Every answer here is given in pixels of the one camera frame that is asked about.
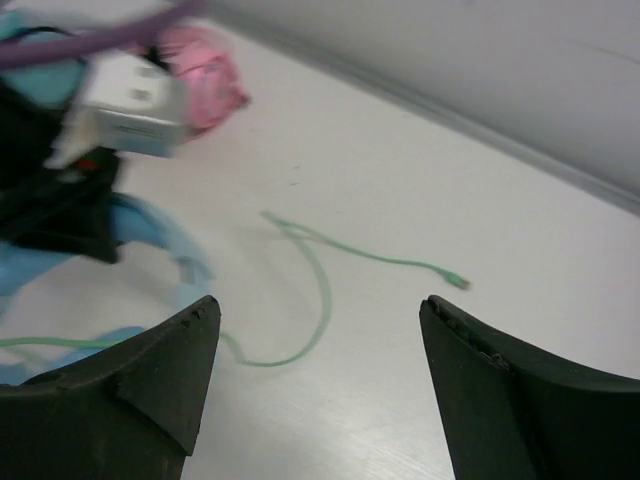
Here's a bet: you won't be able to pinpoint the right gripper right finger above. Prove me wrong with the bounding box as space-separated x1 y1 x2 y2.
419 295 639 480

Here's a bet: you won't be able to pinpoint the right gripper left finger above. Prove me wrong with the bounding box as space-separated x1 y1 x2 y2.
1 296 221 479

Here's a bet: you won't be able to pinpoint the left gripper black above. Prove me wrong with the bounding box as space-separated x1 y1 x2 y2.
1 83 121 263

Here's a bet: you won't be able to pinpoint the light blue headphones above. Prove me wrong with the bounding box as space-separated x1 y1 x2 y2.
0 12 216 386

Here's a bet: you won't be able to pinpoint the green headphone cable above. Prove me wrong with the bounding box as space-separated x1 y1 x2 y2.
0 209 472 369

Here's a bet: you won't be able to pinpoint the pink headphones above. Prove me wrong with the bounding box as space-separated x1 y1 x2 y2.
159 25 250 138

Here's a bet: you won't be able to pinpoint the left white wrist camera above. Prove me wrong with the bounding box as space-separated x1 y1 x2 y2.
45 50 187 168

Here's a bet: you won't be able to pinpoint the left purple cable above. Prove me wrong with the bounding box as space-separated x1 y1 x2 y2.
0 0 211 71

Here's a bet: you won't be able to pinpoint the aluminium table frame rail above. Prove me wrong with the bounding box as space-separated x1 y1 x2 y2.
209 14 640 217

